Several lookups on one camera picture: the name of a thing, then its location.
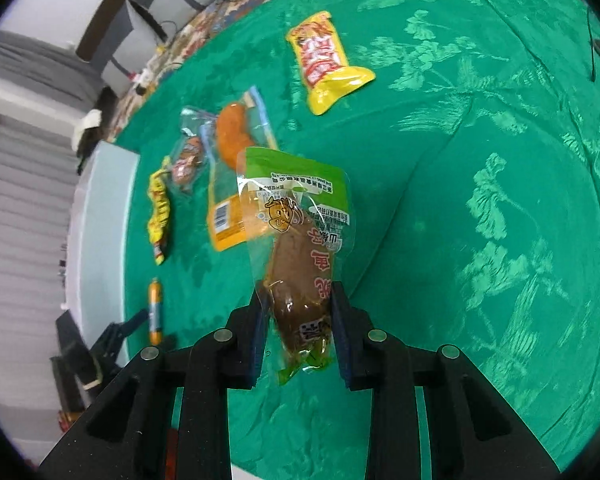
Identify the green patterned tablecloth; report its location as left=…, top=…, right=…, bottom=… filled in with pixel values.
left=117, top=0, right=600, bottom=467

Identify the yellow red snack packet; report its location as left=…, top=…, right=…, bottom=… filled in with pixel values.
left=286, top=11, right=376, bottom=116

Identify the green brown chicken leg packet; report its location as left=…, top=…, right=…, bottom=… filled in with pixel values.
left=237, top=146, right=355, bottom=385

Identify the left grey sofa cushion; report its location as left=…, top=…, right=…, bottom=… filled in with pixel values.
left=76, top=0, right=212, bottom=96

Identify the clear packet braised egg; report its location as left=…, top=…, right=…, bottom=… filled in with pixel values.
left=169, top=106, right=216, bottom=194

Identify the orange sausage clear packet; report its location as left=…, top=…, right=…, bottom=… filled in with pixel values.
left=202, top=86, right=277, bottom=252

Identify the white cloth on sofa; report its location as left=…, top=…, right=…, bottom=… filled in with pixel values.
left=71, top=108, right=102, bottom=154

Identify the white cardboard storage box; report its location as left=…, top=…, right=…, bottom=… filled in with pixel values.
left=65, top=141, right=140, bottom=346

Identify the orange sausage stick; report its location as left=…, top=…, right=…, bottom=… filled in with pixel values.
left=148, top=278, right=163, bottom=346

